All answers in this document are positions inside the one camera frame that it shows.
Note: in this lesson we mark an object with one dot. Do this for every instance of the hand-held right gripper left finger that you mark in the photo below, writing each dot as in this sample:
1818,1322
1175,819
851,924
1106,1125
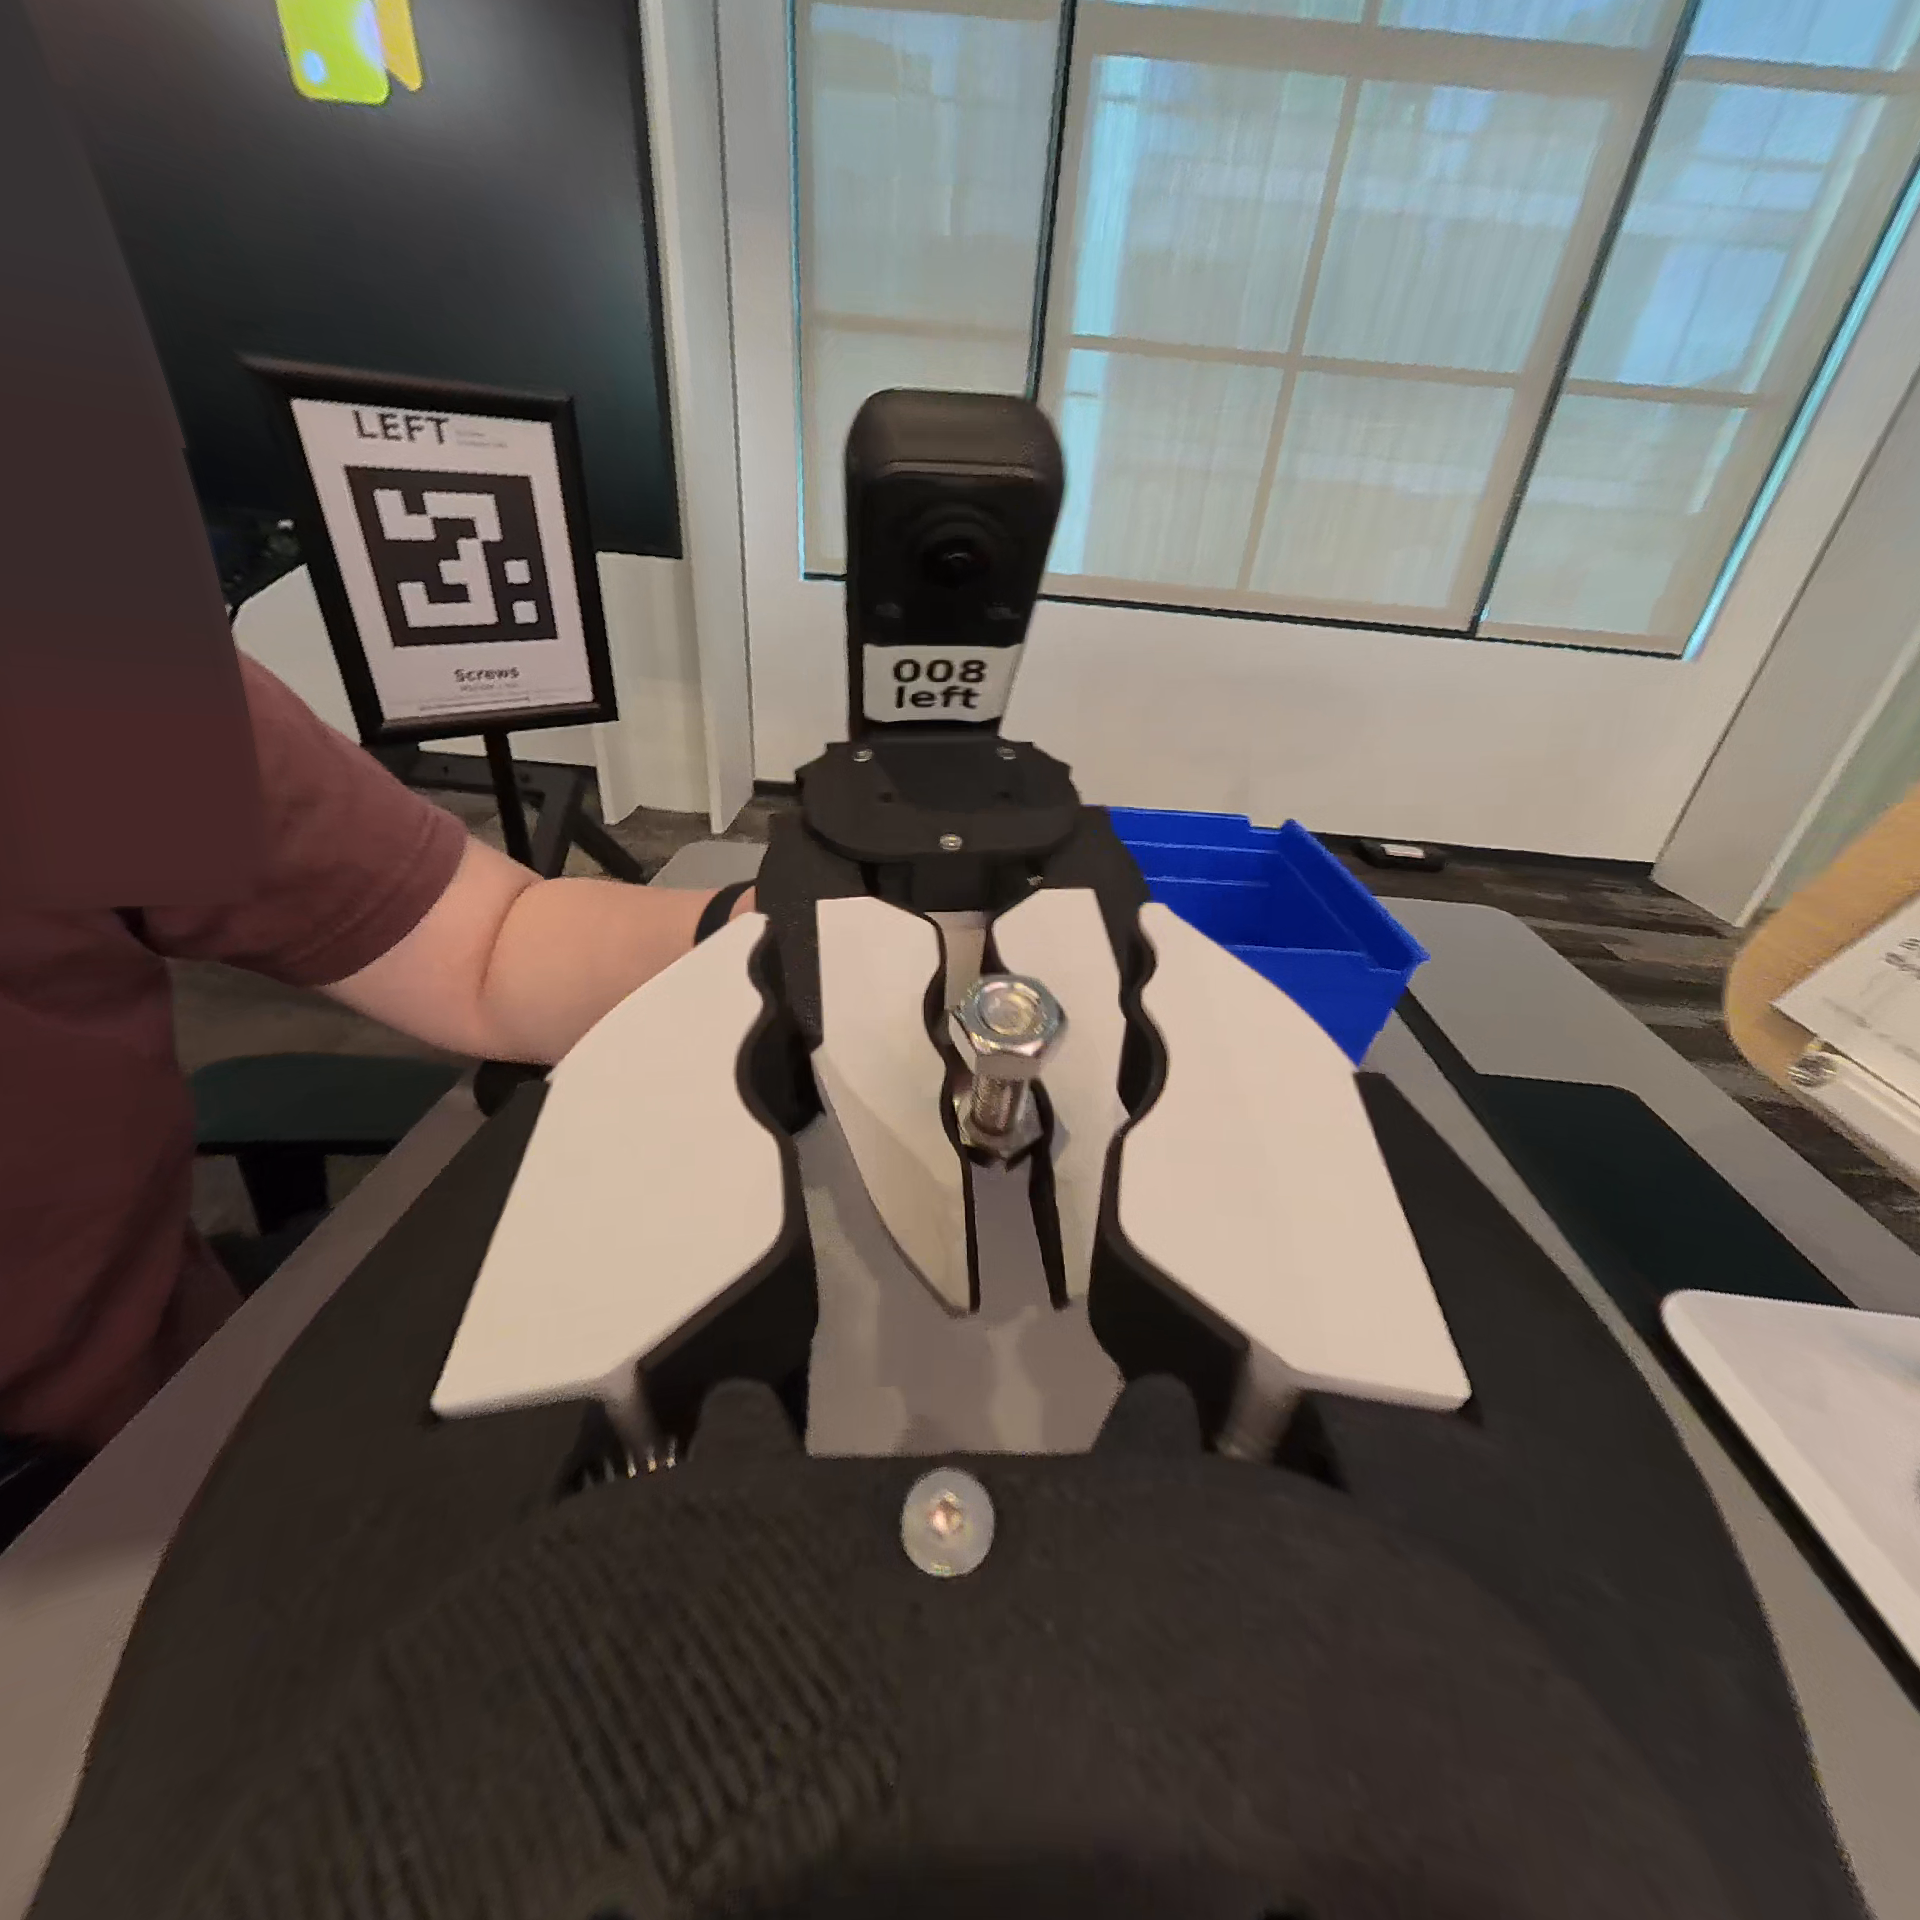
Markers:
629,1201

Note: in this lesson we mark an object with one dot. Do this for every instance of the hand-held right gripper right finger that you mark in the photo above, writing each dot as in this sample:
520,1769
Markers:
1289,1201

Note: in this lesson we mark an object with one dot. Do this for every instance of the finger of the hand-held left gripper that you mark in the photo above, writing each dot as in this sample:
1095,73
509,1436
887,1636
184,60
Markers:
885,1080
1088,960

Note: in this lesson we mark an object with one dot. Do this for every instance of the steel hex nut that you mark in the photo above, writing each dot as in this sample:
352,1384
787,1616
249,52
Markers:
1035,1035

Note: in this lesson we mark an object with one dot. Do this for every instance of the steel hex bolt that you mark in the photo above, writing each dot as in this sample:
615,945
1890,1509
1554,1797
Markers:
993,1089

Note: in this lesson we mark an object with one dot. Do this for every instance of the blue plastic bin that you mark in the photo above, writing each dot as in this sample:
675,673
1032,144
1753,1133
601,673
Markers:
1319,960

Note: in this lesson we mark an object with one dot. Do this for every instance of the person's left forearm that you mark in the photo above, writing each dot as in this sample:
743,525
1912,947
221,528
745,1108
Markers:
523,960

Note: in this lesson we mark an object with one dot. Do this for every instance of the black wrist watch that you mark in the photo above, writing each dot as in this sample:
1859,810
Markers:
720,914

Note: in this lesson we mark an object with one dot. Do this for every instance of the small black floor device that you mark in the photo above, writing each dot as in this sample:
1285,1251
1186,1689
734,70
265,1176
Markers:
1400,856

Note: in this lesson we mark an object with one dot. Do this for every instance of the dark office chair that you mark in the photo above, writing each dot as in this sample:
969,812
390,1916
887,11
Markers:
301,1094

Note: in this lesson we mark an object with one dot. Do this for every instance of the black easel stand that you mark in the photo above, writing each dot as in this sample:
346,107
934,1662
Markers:
518,796

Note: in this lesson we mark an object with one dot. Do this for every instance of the white document stand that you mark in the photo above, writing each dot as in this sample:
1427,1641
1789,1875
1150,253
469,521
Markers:
1800,1394

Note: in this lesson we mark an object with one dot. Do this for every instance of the black framed tag sign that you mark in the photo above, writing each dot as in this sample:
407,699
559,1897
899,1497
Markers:
451,555

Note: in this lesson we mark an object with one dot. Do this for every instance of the printed instruction sheet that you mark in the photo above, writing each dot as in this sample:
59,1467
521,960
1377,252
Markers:
1867,974

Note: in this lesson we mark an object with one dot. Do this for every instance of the white framed window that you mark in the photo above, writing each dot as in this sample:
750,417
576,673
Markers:
1349,300

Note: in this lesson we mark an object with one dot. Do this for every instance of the green glass partition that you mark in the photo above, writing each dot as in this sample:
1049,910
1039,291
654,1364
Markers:
1875,750

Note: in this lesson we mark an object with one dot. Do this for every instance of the large black wall screen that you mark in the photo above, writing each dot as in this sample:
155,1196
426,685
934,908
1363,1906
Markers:
494,225

